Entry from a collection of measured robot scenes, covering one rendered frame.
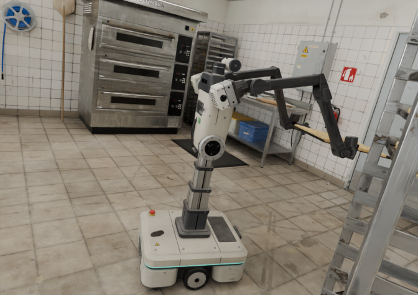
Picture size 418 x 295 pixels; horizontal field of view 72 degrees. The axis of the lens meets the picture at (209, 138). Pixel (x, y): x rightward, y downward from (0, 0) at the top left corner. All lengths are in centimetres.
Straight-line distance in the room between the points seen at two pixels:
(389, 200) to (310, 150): 412
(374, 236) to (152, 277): 147
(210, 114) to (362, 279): 121
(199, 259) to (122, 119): 315
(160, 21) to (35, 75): 212
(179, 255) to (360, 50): 346
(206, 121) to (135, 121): 313
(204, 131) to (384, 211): 125
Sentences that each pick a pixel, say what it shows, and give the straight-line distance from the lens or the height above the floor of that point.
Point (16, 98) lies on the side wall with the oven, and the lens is 534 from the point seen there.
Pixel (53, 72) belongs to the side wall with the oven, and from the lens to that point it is 530.
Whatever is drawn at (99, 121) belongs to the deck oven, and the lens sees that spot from 451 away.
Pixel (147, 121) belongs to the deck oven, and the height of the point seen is 23.
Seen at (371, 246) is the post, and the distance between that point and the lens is 54.
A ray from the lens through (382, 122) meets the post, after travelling 94.
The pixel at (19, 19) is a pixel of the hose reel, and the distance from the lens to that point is 509.
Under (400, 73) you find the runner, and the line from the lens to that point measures 93.
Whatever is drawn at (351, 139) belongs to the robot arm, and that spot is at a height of 106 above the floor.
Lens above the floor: 136
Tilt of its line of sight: 15 degrees down
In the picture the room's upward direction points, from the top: 10 degrees clockwise
